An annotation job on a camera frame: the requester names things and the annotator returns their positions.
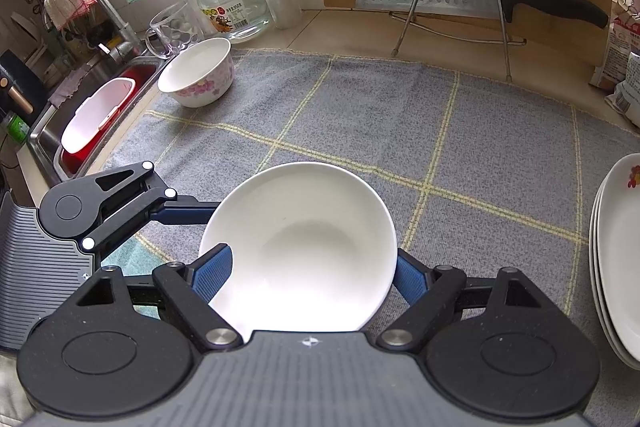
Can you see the black appliance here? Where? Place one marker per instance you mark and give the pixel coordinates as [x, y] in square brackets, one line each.
[20, 82]

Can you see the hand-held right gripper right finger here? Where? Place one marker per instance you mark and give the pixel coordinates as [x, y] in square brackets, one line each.
[412, 279]

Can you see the white blue food packet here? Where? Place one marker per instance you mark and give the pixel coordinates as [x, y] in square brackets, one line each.
[630, 92]

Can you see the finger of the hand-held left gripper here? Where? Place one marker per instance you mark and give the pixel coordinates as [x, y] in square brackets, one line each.
[185, 213]

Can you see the metal binder clip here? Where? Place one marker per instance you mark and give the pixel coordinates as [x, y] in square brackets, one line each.
[627, 7]

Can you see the green can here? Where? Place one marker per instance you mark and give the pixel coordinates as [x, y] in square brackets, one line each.
[15, 127]

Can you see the white orange food bag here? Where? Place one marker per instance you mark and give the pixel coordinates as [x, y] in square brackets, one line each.
[617, 52]

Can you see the white pink floral bowl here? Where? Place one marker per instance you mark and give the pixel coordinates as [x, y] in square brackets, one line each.
[300, 247]
[195, 67]

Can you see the metal sink faucet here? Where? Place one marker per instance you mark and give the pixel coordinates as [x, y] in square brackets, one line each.
[112, 14]

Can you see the white plastic container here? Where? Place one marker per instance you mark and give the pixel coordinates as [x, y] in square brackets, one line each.
[95, 117]

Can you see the pink white rag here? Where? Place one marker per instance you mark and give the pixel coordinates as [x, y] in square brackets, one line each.
[70, 4]

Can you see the stainless steel sink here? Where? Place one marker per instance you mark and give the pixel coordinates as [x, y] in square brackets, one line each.
[42, 142]

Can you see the grey checked dish towel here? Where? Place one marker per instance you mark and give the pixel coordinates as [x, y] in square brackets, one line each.
[450, 157]

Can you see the red wash basin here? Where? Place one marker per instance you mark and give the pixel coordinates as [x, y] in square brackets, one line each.
[142, 74]

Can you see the clear glass mug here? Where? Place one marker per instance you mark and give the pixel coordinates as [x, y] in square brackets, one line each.
[172, 32]

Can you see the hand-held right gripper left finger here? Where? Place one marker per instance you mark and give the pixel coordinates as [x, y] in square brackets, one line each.
[212, 274]

